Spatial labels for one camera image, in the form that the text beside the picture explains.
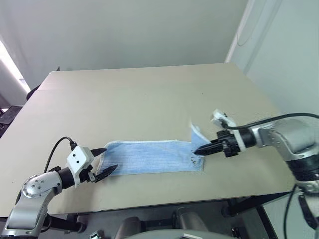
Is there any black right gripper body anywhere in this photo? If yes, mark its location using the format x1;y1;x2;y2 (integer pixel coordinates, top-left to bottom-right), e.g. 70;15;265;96
216;129;240;158

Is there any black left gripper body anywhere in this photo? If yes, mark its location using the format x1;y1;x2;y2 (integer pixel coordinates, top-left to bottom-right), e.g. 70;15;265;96
80;164;98;184

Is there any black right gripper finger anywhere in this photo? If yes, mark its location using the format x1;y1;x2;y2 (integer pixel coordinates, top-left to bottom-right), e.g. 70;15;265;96
195;140;225;151
195;147;226;157

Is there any light blue towel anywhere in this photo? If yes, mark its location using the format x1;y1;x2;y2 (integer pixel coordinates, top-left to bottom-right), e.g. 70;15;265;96
98;123;206;177

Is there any dark grey rounded shape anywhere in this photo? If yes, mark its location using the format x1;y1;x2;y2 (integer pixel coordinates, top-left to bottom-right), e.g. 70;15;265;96
116;216;143;239
174;207;209;232

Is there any black chair back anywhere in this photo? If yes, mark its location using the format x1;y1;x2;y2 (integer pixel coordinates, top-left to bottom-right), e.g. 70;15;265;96
25;84;42;101

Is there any black equipment stand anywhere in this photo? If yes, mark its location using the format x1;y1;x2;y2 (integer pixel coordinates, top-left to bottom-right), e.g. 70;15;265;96
0;105;24;138

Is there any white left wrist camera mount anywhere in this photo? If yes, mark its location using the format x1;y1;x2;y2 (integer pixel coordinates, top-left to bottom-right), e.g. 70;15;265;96
65;146;95;189

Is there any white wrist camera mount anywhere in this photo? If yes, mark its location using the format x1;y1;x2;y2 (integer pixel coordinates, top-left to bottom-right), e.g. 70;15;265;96
65;146;95;189
210;109;245;151

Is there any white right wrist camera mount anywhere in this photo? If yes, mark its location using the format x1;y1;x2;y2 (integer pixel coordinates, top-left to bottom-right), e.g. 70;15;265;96
210;109;245;151

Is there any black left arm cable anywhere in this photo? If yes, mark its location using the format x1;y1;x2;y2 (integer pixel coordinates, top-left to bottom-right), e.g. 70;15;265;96
43;136;77;173

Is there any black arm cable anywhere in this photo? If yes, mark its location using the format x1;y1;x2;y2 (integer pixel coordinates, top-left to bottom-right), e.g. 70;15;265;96
221;113;319;130
43;136;77;173

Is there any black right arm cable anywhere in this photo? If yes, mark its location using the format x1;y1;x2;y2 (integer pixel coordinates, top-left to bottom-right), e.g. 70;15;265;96
221;113;319;130

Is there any black table frame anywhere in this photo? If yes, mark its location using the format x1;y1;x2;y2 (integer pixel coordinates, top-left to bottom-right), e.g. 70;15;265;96
44;191;296;239

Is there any black hanging strap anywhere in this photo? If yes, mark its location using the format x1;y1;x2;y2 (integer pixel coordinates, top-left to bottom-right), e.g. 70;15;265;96
298;194;318;230

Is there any white wall cable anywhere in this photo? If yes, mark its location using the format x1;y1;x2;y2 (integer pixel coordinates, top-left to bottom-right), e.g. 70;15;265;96
236;0;266;47

